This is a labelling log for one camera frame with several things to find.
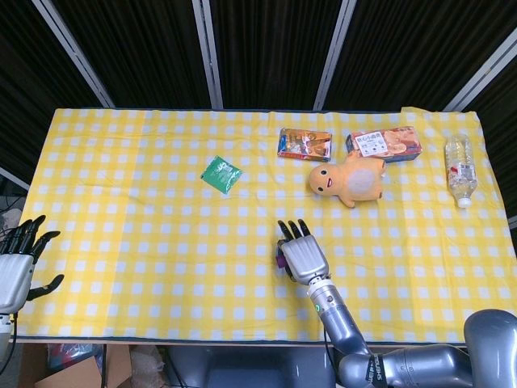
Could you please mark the orange plush toy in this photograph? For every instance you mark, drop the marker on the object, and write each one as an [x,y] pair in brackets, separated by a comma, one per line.
[355,184]

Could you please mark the tan plastic bag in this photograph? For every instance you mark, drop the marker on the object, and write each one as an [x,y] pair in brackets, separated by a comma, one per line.
[147,361]

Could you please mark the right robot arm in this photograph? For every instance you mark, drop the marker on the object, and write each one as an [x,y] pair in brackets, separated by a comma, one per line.
[343,327]

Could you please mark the purple toy building block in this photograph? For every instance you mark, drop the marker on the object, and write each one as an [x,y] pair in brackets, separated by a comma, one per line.
[279,262]

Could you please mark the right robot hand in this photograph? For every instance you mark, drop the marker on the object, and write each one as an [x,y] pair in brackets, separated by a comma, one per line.
[305,258]

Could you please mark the green foil packet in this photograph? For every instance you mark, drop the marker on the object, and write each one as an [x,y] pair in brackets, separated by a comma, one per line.
[221,174]

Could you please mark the white frame post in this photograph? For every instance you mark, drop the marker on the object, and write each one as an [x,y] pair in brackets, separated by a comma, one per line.
[333,52]
[210,52]
[480,68]
[72,52]
[14,178]

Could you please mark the red patterned bag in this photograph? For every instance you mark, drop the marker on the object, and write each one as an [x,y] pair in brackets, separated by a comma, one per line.
[72,357]

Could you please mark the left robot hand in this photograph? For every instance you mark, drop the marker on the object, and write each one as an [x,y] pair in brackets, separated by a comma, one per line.
[14,279]

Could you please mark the brown cardboard box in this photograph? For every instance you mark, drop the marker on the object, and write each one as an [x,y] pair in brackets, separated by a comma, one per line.
[113,368]

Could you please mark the biscuit box with blue sides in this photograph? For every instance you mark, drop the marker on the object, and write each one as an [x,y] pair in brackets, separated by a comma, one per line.
[383,141]

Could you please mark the clear plastic water bottle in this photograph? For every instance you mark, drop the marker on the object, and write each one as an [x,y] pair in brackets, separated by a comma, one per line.
[460,169]

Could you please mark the yellow white checkered tablecloth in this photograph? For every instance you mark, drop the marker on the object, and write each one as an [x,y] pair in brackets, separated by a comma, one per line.
[161,262]

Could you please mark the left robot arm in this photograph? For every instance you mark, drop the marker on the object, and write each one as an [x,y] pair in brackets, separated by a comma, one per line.
[4,331]

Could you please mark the orange snack box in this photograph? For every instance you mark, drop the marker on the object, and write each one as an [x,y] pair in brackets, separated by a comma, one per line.
[305,143]

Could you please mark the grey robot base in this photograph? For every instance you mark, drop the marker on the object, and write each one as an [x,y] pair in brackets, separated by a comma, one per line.
[250,368]

